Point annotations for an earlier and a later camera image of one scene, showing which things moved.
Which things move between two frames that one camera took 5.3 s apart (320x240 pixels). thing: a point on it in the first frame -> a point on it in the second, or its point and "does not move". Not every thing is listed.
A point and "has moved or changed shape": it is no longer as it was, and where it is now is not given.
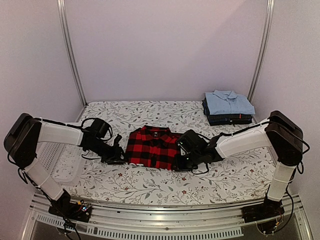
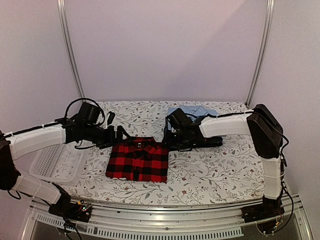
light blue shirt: x=220 y=102 -> x=193 y=112
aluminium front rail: x=44 y=222 does not move
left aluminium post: x=62 y=13 does not move
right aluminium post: x=264 y=46 does not move
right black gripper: x=179 y=166 -> x=167 y=140
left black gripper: x=115 y=156 -> x=111 y=140
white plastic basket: x=56 y=164 does not move
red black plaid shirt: x=151 y=146 has moved or changed shape
